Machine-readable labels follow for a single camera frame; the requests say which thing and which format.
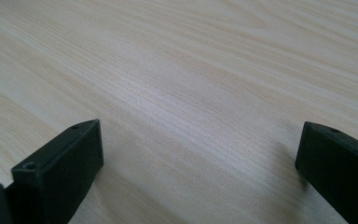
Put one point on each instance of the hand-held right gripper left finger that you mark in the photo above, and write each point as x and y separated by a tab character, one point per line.
60	169

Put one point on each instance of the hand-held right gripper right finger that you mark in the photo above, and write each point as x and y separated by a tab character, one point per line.
338	168

